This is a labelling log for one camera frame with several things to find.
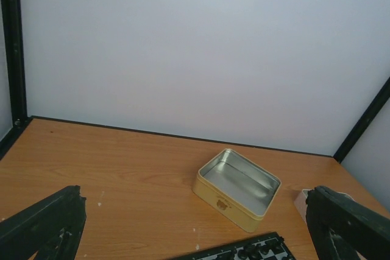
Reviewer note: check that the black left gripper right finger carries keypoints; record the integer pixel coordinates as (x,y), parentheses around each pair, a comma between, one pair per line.
(341,228)

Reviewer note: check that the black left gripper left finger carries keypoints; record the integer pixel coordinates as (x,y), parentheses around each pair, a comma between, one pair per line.
(49,229)

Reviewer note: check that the black white chess board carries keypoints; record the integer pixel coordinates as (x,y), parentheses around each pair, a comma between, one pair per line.
(265,246)

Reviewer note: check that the white patterned tin lid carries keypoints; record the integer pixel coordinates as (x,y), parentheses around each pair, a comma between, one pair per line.
(300,203)

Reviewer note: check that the gold square tin box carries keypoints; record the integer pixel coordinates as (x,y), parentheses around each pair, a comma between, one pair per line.
(236,187)

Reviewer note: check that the black enclosure frame post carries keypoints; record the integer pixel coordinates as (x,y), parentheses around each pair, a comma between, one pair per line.
(362,124)

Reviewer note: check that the black front left frame post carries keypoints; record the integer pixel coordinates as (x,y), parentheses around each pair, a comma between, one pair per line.
(13,33)

